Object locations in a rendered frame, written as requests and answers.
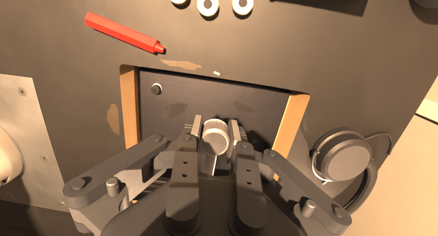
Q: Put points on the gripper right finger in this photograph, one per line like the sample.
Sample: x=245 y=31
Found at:
x=248 y=184

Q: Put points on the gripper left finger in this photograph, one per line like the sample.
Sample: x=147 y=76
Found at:
x=181 y=181

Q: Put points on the grey microphone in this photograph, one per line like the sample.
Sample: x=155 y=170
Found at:
x=215 y=141

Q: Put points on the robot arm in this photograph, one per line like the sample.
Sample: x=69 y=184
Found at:
x=8 y=157

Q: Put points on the orange wooden strip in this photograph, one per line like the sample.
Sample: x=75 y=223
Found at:
x=292 y=119
x=129 y=105

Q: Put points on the grey round bolt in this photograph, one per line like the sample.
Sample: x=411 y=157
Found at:
x=156 y=88

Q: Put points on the grey headphones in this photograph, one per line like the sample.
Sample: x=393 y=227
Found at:
x=344 y=157

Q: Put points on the grey flat sheet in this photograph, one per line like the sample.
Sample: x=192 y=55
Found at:
x=34 y=126

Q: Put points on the red marker pen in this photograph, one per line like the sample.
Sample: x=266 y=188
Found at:
x=119 y=31

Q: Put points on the black stand base plate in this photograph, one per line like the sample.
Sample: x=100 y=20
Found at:
x=212 y=95

